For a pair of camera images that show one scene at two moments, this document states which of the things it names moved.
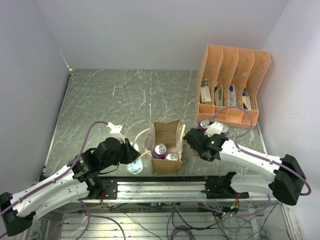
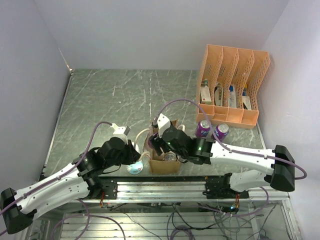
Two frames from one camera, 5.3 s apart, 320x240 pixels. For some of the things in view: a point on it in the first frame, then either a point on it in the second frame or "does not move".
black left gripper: x=131 y=153 does not move
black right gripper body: x=201 y=154 → x=183 y=155
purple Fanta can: x=225 y=130 does not move
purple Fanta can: x=203 y=124 does not move
